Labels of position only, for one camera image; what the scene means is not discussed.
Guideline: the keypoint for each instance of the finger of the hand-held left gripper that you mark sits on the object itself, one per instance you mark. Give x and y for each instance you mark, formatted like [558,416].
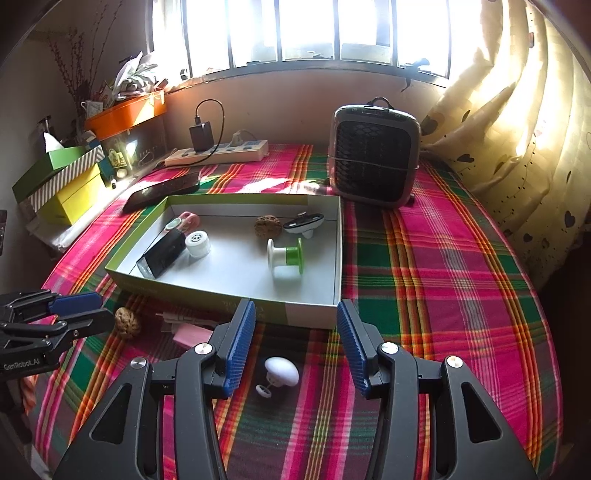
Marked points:
[76,302]
[92,323]

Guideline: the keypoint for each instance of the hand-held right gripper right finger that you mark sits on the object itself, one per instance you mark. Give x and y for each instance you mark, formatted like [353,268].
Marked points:
[351,346]

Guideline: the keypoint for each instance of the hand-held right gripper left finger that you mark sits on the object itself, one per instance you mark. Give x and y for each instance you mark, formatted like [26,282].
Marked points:
[240,341]

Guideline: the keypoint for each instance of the brown walnut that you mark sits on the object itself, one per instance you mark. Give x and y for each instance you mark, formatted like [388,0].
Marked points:
[268,227]
[126,323]

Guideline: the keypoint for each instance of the white mushroom-shaped knob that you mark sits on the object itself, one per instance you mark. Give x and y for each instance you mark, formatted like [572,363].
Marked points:
[280,369]

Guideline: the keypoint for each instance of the green cardboard box tray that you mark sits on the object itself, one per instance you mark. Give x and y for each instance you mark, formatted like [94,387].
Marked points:
[231,277]

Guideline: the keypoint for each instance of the black bike light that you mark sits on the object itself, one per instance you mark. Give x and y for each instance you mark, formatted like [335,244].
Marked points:
[164,251]

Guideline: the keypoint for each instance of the green and white spool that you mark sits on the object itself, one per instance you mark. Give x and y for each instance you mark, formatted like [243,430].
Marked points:
[291,254]

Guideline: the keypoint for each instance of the white ribbed round cap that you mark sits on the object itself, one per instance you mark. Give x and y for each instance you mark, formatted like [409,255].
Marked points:
[197,242]

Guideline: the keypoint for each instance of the black round magnetic device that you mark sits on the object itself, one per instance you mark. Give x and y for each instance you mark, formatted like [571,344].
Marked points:
[302,222]

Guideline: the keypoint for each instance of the pink small dispenser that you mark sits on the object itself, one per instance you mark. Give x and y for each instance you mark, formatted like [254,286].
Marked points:
[187,219]

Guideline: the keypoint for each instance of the pink packet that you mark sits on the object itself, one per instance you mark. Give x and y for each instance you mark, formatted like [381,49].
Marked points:
[191,334]

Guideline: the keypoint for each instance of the white paper packet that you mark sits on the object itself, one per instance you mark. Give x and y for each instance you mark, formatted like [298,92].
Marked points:
[178,318]

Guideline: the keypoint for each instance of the yellow cardboard box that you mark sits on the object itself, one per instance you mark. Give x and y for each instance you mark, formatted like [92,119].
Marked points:
[74,198]

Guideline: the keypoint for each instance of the pink green plaid cloth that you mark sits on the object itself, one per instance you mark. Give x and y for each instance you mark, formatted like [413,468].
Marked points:
[438,277]

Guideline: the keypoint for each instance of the striped cardboard box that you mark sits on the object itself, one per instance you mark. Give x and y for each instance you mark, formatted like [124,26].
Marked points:
[69,177]

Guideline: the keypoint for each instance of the green cardboard box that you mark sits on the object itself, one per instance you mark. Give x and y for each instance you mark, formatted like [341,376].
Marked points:
[55,164]

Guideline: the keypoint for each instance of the small green card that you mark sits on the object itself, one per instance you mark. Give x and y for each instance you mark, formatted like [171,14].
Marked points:
[117,159]

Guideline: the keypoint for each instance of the white tissue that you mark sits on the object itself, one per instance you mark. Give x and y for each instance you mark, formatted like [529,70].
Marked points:
[53,141]

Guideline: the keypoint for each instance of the grey portable heater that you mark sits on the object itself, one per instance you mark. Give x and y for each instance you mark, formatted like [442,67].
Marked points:
[374,157]

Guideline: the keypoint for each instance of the cream power strip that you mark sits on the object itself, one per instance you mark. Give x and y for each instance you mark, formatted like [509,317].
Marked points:
[240,150]

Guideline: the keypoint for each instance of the orange storage box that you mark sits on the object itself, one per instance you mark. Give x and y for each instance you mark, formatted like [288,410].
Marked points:
[124,115]

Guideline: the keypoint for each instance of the white mug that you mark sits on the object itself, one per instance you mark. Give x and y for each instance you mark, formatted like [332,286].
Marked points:
[92,108]

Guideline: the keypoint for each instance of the white plug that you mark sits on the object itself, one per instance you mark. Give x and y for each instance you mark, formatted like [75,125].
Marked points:
[241,138]

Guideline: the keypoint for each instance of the black charger block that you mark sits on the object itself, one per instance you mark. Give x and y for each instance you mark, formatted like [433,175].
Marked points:
[201,136]

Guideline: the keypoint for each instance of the dried flower branches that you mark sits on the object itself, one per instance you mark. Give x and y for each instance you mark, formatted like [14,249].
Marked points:
[74,69]

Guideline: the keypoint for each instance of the pile of papers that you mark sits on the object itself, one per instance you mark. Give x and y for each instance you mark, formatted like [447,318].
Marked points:
[134,76]

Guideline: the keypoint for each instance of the cream heart-print curtain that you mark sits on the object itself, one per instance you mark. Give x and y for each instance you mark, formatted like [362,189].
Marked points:
[508,115]

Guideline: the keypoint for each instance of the barred window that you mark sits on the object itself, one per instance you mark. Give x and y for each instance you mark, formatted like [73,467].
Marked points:
[300,27]

